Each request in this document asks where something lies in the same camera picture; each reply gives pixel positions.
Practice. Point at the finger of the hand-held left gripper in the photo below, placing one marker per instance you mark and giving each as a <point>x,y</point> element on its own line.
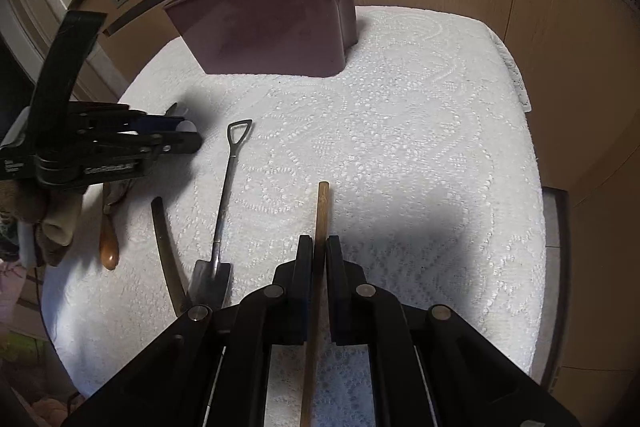
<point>175,143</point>
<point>115,117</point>

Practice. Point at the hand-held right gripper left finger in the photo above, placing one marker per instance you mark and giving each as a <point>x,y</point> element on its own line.
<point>300,277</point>

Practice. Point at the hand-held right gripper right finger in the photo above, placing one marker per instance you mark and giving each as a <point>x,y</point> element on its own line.
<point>340,287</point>

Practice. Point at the wooden chopstick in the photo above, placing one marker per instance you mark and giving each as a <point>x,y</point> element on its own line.
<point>322,212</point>

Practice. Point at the maroon plastic utensil holder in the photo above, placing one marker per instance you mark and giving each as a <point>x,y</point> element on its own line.
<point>270,27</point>

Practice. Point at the person's left hand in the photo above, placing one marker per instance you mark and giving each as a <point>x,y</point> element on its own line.
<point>55,222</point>

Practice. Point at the black shovel-shaped spoon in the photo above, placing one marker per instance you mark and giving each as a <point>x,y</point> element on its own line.
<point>210,279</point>

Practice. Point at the wooden spoon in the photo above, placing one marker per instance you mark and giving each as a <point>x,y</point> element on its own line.
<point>107,252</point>

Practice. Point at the white lace tablecloth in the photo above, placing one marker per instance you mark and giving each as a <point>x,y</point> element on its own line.
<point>400,157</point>

